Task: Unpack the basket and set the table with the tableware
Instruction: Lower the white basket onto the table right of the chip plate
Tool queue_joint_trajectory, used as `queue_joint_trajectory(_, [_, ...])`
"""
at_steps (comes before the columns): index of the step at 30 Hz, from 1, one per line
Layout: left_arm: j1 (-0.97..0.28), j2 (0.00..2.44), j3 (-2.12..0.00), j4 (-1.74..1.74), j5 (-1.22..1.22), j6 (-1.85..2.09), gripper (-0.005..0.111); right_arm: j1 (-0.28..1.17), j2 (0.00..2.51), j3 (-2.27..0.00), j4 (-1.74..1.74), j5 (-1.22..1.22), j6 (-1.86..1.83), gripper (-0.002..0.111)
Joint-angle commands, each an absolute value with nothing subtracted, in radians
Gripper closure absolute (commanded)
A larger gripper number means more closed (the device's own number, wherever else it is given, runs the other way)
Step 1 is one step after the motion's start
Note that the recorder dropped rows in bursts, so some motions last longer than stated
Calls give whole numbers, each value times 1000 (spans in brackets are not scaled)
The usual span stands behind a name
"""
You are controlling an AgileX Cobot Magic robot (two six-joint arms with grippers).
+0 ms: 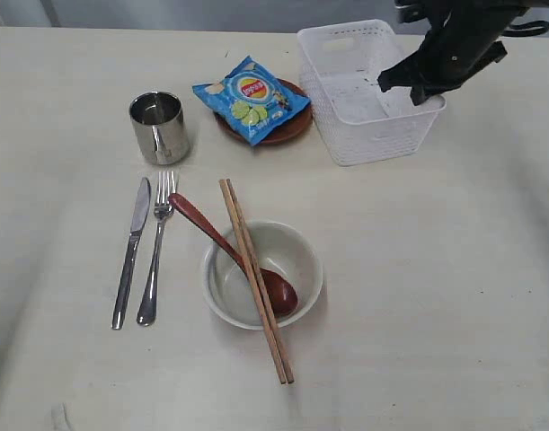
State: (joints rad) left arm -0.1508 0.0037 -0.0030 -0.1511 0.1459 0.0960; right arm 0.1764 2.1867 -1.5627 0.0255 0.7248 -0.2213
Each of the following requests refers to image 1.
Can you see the silver fork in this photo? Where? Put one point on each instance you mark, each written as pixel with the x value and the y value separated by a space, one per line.
pixel 163 210

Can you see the silver table knife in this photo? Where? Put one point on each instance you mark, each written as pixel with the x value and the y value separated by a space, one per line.
pixel 137 225

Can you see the white ceramic bowl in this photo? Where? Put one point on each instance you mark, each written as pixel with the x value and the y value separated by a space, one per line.
pixel 279 249

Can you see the brown round plate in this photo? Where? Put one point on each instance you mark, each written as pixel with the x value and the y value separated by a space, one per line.
pixel 281 134

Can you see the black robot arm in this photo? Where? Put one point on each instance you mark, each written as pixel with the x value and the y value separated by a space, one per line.
pixel 527 29

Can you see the wooden chopstick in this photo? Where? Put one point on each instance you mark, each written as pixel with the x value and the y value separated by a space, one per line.
pixel 264 294
pixel 272 342

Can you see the white perforated plastic basket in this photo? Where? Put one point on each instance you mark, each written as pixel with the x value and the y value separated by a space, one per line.
pixel 359 123

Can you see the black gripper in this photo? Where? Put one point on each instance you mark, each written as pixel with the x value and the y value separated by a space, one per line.
pixel 460 43

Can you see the dark red wooden spoon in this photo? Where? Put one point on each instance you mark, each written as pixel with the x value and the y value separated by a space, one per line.
pixel 283 297

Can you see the silver foil packet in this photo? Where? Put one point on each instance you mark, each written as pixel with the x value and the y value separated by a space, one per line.
pixel 157 119

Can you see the blue chips bag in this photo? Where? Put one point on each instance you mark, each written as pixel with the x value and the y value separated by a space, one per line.
pixel 252 101

